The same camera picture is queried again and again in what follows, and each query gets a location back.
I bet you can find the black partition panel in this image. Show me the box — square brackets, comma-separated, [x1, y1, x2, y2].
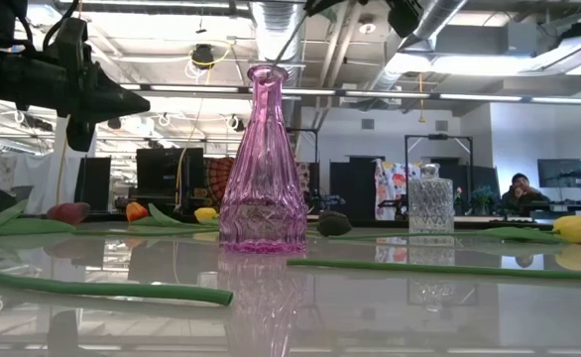
[74, 157, 112, 213]

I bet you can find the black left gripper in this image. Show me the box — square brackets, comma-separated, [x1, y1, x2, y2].
[54, 17, 152, 153]

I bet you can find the orange artificial tulip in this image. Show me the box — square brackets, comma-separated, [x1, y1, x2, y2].
[287, 257, 581, 283]
[125, 200, 221, 236]

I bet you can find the pink ribbed glass vase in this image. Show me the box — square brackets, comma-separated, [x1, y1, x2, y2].
[218, 63, 309, 255]

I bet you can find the yellow artificial tulip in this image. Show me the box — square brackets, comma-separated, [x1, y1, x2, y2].
[193, 206, 221, 225]
[327, 214, 581, 245]

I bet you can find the person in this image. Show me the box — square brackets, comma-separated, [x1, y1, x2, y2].
[500, 172, 552, 212]

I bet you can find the orange mandala tapestry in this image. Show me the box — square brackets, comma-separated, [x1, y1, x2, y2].
[204, 157, 236, 208]

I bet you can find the grey computer monitor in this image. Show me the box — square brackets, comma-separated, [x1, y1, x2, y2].
[536, 158, 581, 189]

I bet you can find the circle-patterned hanging cloth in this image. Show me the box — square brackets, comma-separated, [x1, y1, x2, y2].
[295, 162, 312, 199]

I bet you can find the floral printed cloth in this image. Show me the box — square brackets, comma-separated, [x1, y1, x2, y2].
[373, 158, 420, 222]

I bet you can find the black ceiling device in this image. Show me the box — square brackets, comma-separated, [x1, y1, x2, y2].
[190, 43, 216, 69]

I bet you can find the black artificial tulip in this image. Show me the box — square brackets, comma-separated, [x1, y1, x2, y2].
[305, 210, 353, 238]

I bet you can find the white hanging cloth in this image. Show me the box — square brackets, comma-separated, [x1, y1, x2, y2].
[13, 116, 98, 215]

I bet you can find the wide black partition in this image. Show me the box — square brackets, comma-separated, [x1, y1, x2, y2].
[328, 156, 377, 220]

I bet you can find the black metal frame stand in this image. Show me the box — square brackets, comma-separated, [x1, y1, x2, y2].
[403, 133, 475, 219]

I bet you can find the black computer monitor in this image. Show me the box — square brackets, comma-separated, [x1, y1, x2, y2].
[135, 147, 205, 199]

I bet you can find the clear cut glass vase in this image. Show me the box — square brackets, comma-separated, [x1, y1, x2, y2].
[407, 163, 455, 234]

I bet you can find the yellow hanging cable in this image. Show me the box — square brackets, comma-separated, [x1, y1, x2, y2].
[174, 43, 232, 212]

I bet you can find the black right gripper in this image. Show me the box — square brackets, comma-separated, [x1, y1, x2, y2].
[303, 0, 424, 39]

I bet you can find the blue flower bunch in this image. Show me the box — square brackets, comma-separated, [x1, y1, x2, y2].
[470, 185, 496, 215]

